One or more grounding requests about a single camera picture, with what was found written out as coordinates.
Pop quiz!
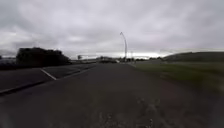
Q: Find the curved street lamp pole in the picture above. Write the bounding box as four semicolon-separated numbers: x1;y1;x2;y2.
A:
119;31;129;62

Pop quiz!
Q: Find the overhead road sign gantry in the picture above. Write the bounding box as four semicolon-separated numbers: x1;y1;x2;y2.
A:
77;54;101;61

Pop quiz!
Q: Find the dark asphalt path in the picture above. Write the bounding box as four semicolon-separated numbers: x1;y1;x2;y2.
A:
0;62;224;128

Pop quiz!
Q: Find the dark clump of trees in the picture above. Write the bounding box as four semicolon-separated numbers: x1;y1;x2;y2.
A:
15;46;72;69

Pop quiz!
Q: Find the green grass verge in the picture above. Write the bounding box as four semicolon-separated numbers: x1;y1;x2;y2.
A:
133;61;224;95

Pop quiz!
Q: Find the grassy hill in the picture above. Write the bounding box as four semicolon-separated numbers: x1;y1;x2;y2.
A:
163;51;224;63

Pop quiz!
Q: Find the grey kerb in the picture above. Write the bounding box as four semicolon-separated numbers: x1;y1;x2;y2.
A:
0;65;98;97

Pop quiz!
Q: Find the grey asphalt road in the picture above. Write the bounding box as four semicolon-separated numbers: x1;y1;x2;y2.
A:
0;63;98;92

